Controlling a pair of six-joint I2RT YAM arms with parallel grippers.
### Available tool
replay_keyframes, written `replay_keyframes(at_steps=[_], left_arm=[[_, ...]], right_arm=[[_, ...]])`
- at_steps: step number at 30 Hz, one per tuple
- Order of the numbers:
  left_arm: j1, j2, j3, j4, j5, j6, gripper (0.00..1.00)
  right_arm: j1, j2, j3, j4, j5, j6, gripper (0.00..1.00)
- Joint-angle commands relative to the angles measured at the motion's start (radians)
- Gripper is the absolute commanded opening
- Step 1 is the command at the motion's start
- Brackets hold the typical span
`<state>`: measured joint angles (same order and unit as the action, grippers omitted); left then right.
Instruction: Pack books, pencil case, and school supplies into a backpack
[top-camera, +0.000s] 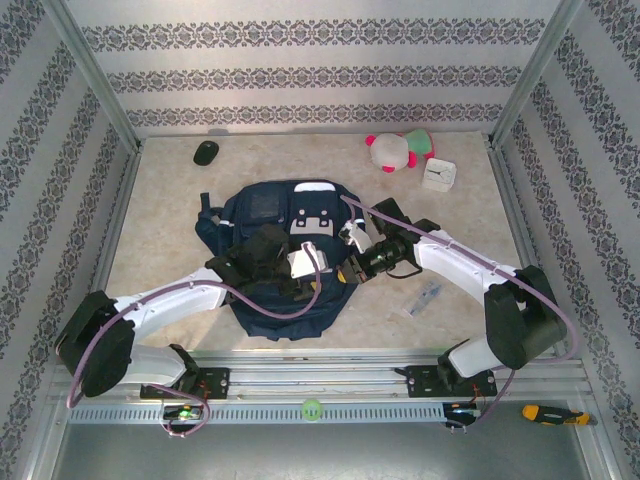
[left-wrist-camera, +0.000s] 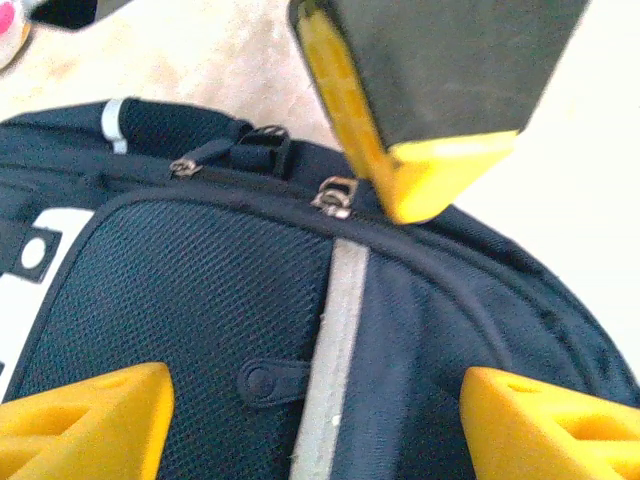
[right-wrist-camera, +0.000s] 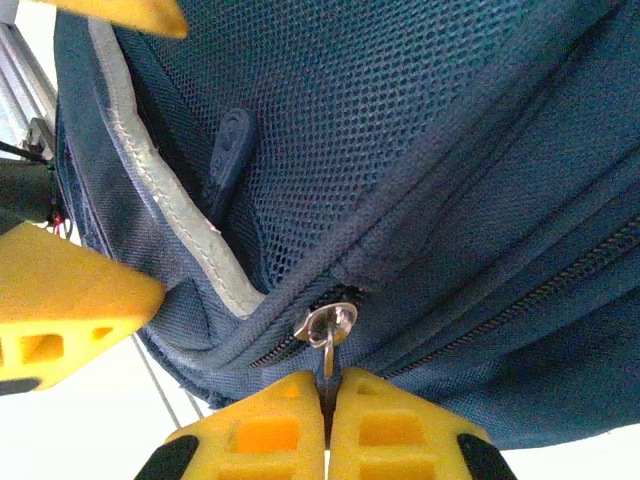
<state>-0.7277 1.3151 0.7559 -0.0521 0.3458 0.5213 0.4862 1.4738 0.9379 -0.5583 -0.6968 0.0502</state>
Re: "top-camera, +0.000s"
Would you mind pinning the white square alarm clock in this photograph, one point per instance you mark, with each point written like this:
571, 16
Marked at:
439, 173

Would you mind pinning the small electronics board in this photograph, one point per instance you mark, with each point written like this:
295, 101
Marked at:
462, 411
182, 413

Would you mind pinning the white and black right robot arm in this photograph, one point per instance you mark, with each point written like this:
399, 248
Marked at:
460, 260

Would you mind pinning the aluminium frame post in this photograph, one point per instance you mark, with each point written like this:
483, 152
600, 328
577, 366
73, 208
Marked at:
94, 75
537, 75

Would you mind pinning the white pink green plush toy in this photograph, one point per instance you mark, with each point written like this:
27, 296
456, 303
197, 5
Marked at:
392, 152

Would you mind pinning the black computer mouse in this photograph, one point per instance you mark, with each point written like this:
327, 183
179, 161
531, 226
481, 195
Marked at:
206, 153

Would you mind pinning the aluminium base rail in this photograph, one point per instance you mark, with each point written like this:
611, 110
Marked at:
320, 380

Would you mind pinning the navy blue backpack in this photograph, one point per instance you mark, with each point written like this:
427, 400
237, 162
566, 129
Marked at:
280, 320

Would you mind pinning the green tape roll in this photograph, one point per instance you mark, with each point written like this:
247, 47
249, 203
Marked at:
304, 410

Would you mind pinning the aluminium side rail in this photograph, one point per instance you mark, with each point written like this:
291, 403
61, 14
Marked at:
520, 240
111, 240

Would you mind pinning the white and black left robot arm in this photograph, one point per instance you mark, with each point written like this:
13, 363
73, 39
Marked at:
170, 300

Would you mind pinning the yellow black utility knife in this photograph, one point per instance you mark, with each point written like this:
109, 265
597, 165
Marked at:
550, 415

